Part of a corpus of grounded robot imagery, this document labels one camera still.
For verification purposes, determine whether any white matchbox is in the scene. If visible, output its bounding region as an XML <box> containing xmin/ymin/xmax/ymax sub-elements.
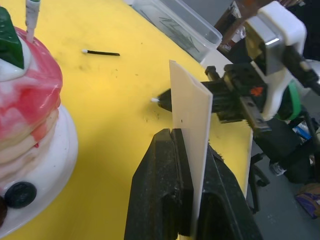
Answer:
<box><xmin>169</xmin><ymin>59</ymin><xmax>214</xmax><ymax>240</ymax></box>

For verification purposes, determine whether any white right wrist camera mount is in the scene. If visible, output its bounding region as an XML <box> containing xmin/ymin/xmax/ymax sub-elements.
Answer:
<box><xmin>246</xmin><ymin>0</ymin><xmax>308</xmax><ymax>120</ymax></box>

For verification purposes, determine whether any green cake decoration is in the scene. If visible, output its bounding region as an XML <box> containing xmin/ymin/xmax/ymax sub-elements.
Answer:
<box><xmin>0</xmin><ymin>6</ymin><xmax>26</xmax><ymax>70</ymax></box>

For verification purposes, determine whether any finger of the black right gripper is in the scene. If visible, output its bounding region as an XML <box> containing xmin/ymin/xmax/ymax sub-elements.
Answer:
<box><xmin>159</xmin><ymin>98</ymin><xmax>248</xmax><ymax>124</ymax></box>
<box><xmin>157</xmin><ymin>79</ymin><xmax>239</xmax><ymax>103</ymax></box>

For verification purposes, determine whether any pink and white layered cake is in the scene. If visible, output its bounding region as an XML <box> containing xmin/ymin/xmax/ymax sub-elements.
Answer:
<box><xmin>0</xmin><ymin>26</ymin><xmax>63</xmax><ymax>187</ymax></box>

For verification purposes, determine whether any brown wooden furniture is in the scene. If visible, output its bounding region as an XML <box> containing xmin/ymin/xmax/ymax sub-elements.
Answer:
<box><xmin>214</xmin><ymin>0</ymin><xmax>262</xmax><ymax>52</ymax></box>

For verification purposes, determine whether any green band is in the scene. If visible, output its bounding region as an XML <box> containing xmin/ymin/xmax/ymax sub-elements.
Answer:
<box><xmin>284</xmin><ymin>81</ymin><xmax>302</xmax><ymax>120</ymax></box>

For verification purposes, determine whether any white and green candle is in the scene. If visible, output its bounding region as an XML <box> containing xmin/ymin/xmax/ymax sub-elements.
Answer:
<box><xmin>25</xmin><ymin>0</ymin><xmax>42</xmax><ymax>44</ymax></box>

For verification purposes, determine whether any clear plastic storage container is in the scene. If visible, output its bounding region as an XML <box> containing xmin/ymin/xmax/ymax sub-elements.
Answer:
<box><xmin>130</xmin><ymin>0</ymin><xmax>224</xmax><ymax>64</ymax></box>

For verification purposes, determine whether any dark red berry decoration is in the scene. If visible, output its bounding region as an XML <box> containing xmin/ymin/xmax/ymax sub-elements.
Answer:
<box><xmin>0</xmin><ymin>196</ymin><xmax>9</xmax><ymax>225</ymax></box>

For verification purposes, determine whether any black robot wrist cable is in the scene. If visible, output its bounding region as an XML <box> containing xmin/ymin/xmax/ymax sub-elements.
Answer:
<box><xmin>281</xmin><ymin>44</ymin><xmax>320</xmax><ymax>96</ymax></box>

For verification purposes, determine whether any dark blueberry decoration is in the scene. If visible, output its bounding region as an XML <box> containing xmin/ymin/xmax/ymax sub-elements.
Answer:
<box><xmin>4</xmin><ymin>181</ymin><xmax>38</xmax><ymax>210</ymax></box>

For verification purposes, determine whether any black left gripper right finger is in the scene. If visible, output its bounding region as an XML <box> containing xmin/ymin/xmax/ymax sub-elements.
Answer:
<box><xmin>196</xmin><ymin>144</ymin><xmax>263</xmax><ymax>240</ymax></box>

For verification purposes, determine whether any clear plastic bottle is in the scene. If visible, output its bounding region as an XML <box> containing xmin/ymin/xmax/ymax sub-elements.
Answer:
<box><xmin>269</xmin><ymin>161</ymin><xmax>286</xmax><ymax>177</ymax></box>

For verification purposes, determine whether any white round plate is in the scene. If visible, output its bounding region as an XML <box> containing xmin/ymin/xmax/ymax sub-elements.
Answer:
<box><xmin>0</xmin><ymin>104</ymin><xmax>79</xmax><ymax>237</ymax></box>

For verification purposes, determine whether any purple printed bag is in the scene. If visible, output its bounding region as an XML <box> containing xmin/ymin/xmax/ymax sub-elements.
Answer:
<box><xmin>295</xmin><ymin>184</ymin><xmax>320</xmax><ymax>220</ymax></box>

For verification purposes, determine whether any yellow table mat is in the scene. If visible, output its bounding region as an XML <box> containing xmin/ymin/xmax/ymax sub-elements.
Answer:
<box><xmin>0</xmin><ymin>0</ymin><xmax>254</xmax><ymax>240</ymax></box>

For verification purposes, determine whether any black office chair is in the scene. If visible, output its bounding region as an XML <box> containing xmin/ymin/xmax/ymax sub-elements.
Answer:
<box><xmin>246</xmin><ymin>109</ymin><xmax>320</xmax><ymax>216</ymax></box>

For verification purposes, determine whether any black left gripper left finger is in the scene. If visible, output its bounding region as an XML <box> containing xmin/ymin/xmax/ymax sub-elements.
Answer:
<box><xmin>124</xmin><ymin>127</ymin><xmax>195</xmax><ymax>240</ymax></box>

